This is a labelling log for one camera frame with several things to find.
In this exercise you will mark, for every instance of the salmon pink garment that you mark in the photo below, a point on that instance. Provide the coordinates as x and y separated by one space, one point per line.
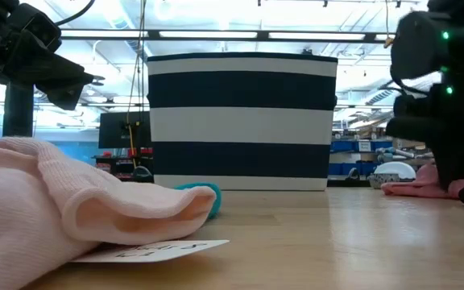
417 187

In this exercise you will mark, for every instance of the small pale pink garment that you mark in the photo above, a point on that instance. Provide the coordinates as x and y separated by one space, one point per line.
34 201

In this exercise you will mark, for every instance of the teal sock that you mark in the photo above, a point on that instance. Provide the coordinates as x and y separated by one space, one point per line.
215 197

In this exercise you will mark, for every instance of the white paper tag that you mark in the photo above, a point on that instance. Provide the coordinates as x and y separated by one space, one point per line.
167 249

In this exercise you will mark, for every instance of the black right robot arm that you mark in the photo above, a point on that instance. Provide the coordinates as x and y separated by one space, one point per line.
425 44

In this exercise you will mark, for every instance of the white round object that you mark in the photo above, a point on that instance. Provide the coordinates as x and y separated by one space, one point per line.
395 169

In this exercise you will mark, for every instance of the small round metal tin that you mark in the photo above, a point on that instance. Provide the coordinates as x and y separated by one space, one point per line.
383 181

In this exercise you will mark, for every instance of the black monitor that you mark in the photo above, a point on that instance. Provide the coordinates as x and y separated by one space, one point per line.
115 129

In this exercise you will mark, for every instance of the blue storage bin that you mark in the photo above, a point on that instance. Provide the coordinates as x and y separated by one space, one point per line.
349 168
349 146

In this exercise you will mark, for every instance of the navy white striped fabric bin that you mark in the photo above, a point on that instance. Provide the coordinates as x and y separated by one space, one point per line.
242 125

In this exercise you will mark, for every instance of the black angled bracket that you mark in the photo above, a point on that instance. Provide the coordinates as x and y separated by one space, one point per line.
142 174
353 174

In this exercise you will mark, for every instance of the black aluminium table frame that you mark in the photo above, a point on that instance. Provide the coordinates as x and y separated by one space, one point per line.
153 34

